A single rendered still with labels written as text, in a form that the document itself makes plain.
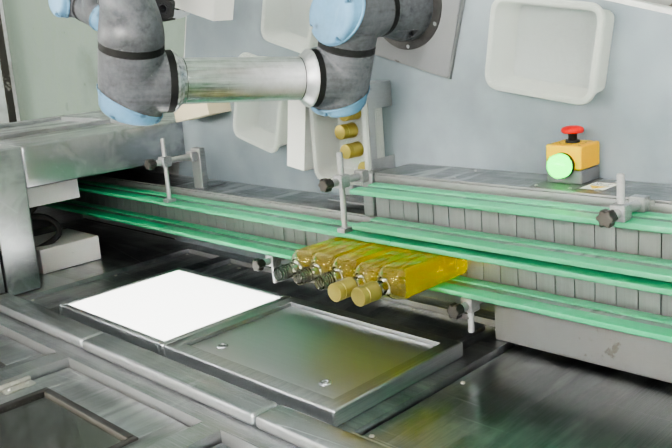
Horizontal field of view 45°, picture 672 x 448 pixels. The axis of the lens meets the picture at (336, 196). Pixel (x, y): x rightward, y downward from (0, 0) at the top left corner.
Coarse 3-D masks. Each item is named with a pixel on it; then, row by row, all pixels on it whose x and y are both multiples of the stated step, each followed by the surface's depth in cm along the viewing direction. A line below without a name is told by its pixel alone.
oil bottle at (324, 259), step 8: (352, 240) 167; (328, 248) 162; (336, 248) 162; (344, 248) 161; (352, 248) 161; (360, 248) 162; (320, 256) 158; (328, 256) 157; (336, 256) 157; (312, 264) 158; (320, 264) 156; (328, 264) 156
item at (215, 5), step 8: (176, 0) 205; (184, 0) 203; (192, 0) 201; (200, 0) 199; (208, 0) 196; (216, 0) 195; (224, 0) 197; (232, 0) 199; (184, 8) 204; (192, 8) 201; (200, 8) 199; (208, 8) 197; (216, 8) 196; (224, 8) 198; (232, 8) 199; (200, 16) 200; (208, 16) 198; (216, 16) 197; (224, 16) 199; (232, 16) 200
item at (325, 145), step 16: (320, 128) 188; (368, 128) 176; (320, 144) 188; (336, 144) 191; (368, 144) 176; (320, 160) 189; (336, 160) 192; (352, 160) 190; (368, 160) 177; (320, 176) 188
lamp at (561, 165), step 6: (552, 156) 144; (558, 156) 143; (564, 156) 143; (570, 156) 144; (552, 162) 143; (558, 162) 143; (564, 162) 142; (570, 162) 143; (552, 168) 144; (558, 168) 143; (564, 168) 142; (570, 168) 143; (552, 174) 144; (558, 174) 143; (564, 174) 143; (570, 174) 144
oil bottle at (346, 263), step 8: (368, 248) 160; (376, 248) 159; (384, 248) 159; (392, 248) 160; (344, 256) 156; (352, 256) 155; (360, 256) 155; (368, 256) 155; (336, 264) 153; (344, 264) 152; (352, 264) 152; (344, 272) 152; (352, 272) 152
